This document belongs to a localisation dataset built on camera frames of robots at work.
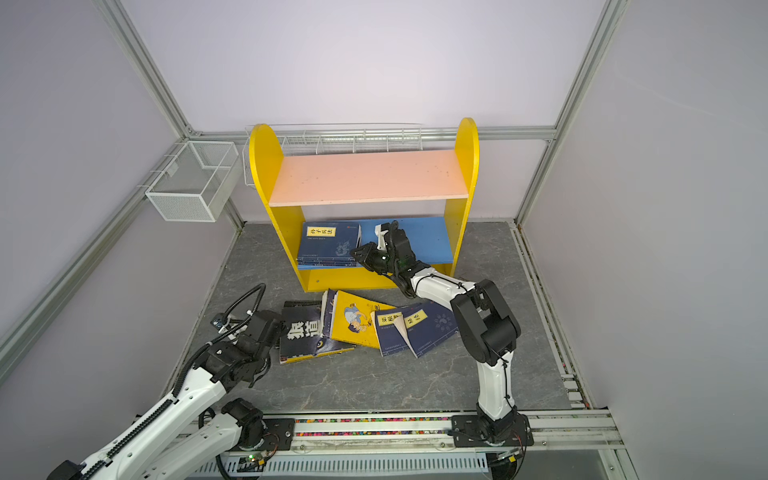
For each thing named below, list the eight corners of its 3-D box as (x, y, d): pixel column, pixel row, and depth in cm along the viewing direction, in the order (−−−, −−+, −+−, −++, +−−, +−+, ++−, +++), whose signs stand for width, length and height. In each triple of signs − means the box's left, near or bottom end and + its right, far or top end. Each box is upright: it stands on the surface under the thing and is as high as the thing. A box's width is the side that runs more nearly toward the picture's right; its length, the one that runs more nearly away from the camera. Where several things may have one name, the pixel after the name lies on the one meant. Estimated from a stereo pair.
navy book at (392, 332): (383, 366, 86) (383, 359, 81) (372, 322, 95) (371, 313, 90) (414, 357, 88) (415, 350, 83) (400, 314, 96) (400, 305, 92)
